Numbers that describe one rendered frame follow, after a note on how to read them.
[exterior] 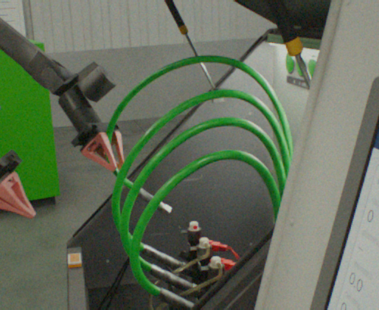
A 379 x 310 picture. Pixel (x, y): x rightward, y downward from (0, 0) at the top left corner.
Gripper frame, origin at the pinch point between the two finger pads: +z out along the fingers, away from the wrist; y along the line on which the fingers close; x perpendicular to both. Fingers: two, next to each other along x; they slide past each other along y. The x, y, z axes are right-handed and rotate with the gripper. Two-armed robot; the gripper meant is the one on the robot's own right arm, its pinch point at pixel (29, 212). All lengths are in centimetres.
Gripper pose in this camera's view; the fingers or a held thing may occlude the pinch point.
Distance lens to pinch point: 91.5
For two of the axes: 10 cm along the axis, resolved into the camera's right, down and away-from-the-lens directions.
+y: 6.7, -6.9, -2.6
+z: 7.3, 6.7, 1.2
